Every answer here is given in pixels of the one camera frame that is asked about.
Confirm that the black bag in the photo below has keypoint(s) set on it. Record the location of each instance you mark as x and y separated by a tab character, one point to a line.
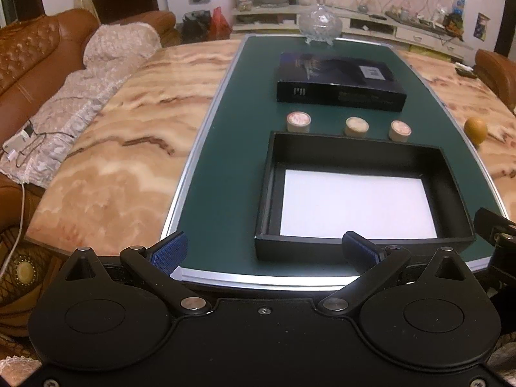
197	26

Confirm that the round wooden cylinder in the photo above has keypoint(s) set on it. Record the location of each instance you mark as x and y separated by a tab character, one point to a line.
400	131
298	123
357	127

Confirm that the black box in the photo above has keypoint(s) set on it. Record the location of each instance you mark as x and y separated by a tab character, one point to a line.
270	193

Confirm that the brown leather armchair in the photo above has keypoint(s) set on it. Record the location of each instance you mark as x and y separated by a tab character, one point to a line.
496	76

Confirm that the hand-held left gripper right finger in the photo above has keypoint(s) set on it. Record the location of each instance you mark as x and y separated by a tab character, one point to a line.
361	249

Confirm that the tea tray with teaware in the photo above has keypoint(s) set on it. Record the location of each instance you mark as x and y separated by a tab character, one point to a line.
411	18

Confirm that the brown leather sofa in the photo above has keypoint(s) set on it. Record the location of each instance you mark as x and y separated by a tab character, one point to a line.
24	56

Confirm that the colourful snack bags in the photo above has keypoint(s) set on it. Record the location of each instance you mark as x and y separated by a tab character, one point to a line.
454	16

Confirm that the white television cabinet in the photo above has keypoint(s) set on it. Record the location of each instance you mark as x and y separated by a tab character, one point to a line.
403	32

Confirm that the lidded glass candy bowl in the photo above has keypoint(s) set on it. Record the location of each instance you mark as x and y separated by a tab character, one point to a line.
320	22

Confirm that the green board with silver frame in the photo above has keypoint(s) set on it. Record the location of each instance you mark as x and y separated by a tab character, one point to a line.
242	129

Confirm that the marble desktop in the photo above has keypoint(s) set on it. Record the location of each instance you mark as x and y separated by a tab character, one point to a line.
141	109

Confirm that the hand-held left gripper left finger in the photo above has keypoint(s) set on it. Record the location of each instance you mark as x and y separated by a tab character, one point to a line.
171	252

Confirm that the dark box lid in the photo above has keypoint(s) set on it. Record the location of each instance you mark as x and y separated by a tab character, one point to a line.
338	76

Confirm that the orange fruit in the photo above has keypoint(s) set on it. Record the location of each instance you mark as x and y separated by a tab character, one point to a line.
475	131

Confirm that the white paper sheet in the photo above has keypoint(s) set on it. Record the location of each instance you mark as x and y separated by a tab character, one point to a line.
358	205

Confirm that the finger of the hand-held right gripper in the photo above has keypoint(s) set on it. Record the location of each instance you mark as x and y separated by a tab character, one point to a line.
490	217

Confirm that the lace sofa cover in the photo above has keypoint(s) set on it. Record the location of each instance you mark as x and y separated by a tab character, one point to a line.
100	68

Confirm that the red plastic bag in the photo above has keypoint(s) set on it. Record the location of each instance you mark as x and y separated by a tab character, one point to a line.
219	24

